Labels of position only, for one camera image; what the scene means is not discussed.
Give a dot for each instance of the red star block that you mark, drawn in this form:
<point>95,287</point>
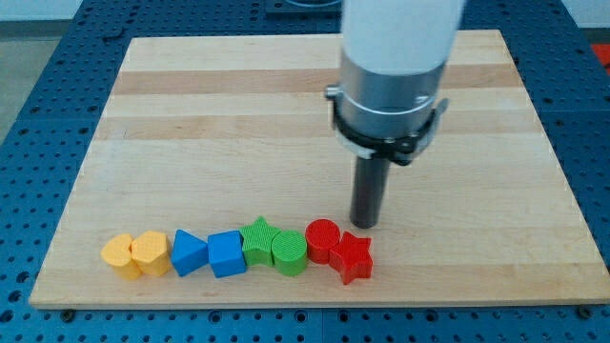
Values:
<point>351,258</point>

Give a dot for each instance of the wooden board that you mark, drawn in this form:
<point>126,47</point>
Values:
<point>206,134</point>

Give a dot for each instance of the red circle block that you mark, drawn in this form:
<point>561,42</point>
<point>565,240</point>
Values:
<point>321,235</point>

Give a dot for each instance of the blue triangle block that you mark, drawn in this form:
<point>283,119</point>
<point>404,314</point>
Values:
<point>189,253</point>

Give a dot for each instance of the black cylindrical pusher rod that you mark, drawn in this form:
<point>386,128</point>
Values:
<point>368,190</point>

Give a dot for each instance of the yellow hexagon block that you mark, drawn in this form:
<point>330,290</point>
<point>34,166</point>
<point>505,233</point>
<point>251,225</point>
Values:
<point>151,253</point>

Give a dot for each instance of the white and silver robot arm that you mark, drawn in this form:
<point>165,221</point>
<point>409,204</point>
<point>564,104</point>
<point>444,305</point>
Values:
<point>393,55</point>

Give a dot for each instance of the blue cube block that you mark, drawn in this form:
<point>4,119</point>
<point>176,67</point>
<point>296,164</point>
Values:
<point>225,254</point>

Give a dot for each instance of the green star block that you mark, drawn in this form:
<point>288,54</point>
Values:
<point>257,241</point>

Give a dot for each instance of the green circle block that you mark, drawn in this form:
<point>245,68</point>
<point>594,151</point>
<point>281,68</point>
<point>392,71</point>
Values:
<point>289,250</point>

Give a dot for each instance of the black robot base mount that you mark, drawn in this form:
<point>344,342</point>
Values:
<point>302,7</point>

